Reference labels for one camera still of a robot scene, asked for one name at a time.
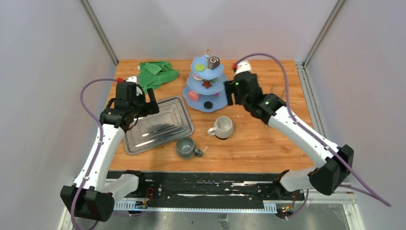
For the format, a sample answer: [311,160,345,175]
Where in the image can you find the brown star cookie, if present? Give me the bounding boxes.
[202,80,212,89]

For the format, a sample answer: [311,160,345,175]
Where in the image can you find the steel rectangular tray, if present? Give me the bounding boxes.
[124,96,195,155]

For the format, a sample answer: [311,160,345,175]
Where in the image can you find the dark chocolate swirl roll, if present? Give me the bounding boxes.
[207,56,220,70]

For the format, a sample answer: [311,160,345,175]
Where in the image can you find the black round cookie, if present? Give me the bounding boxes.
[203,101,213,110]

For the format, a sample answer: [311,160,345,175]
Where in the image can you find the pink frosted donut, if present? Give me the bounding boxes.
[192,74,203,81]

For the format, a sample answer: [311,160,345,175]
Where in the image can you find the green macaron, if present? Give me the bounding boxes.
[195,64,205,72]

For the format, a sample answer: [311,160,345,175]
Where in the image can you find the salmon swirl roll cake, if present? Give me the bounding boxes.
[188,90,200,102]

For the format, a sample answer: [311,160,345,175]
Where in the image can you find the white ceramic cup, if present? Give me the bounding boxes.
[207,116,234,139]

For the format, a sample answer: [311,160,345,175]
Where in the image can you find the grey ceramic mug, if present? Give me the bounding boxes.
[176,137,203,159]

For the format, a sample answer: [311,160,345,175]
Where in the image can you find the steel serving tongs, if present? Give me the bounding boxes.
[263,92,286,124]

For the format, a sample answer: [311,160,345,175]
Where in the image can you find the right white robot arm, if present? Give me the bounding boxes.
[224,71,354,200]

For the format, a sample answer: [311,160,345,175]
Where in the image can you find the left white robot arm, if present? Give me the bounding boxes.
[60,80,159,222]

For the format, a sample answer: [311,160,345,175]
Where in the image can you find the green swirl roll cake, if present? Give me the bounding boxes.
[211,77,219,83]

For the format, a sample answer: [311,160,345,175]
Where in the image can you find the blue three-tier cake stand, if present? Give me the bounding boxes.
[182,49,227,113]

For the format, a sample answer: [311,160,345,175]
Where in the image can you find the green cloth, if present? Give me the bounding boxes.
[137,60,180,93]

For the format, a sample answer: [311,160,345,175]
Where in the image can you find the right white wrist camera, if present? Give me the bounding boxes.
[235,60,252,75]

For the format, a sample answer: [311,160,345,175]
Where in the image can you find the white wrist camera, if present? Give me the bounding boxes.
[125,75,144,96]
[235,60,252,75]

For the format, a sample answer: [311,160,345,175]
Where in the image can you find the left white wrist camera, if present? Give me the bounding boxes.
[125,75,144,96]

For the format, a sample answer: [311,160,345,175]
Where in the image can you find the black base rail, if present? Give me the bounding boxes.
[71,171,321,219]

